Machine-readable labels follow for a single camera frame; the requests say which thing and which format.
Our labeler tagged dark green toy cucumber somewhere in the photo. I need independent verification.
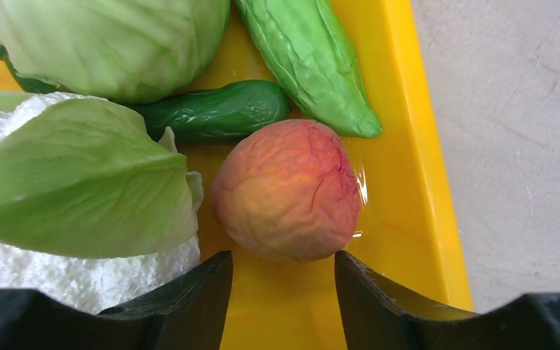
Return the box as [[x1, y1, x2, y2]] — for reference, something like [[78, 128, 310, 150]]
[[0, 42, 292, 145]]

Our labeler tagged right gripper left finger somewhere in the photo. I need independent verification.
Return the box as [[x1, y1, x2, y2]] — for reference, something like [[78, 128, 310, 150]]
[[98, 251, 233, 349]]

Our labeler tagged green toy cabbage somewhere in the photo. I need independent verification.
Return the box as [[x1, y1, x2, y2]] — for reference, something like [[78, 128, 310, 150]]
[[0, 0, 230, 104]]

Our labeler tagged yellow plastic bin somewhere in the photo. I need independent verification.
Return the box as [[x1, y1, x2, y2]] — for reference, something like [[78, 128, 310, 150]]
[[0, 0, 474, 350]]

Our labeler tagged green toy leaf vegetable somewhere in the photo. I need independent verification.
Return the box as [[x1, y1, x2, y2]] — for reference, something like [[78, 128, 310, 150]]
[[236, 1, 382, 139]]

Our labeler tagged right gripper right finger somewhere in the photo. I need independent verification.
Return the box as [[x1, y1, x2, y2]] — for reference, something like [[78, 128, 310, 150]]
[[334, 251, 477, 349]]

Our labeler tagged white toy cauliflower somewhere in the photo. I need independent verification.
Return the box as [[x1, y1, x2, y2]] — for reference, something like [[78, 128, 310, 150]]
[[0, 93, 204, 314]]

